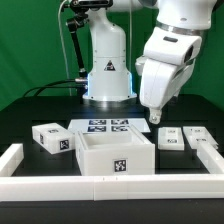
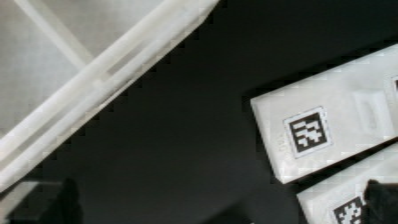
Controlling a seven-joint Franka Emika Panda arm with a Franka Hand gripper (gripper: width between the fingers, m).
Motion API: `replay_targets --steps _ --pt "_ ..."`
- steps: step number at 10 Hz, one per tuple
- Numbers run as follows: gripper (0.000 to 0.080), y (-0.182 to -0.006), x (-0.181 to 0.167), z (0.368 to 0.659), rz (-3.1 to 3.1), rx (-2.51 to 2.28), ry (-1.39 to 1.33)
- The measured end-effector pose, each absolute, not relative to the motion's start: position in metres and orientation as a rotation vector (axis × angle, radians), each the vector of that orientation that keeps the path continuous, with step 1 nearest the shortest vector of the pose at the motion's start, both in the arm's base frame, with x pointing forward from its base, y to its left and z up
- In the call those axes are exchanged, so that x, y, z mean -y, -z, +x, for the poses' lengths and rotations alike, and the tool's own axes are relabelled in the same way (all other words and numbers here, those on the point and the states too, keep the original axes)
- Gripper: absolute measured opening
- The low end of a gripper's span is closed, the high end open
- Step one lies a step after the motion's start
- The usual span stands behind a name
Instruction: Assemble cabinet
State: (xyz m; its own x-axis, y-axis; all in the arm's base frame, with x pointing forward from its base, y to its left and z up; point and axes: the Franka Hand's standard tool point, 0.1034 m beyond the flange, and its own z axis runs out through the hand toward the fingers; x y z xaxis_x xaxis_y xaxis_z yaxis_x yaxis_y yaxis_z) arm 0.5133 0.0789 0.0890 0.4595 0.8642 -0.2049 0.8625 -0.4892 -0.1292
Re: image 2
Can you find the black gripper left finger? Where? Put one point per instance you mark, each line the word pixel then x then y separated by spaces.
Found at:
pixel 51 205

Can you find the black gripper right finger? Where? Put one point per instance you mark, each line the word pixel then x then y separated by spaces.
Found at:
pixel 381 210

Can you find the white cabinet door panel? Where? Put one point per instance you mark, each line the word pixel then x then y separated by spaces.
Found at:
pixel 330 116
pixel 334 199

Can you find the white U-shaped fence frame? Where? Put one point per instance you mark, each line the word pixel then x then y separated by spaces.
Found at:
pixel 79 47

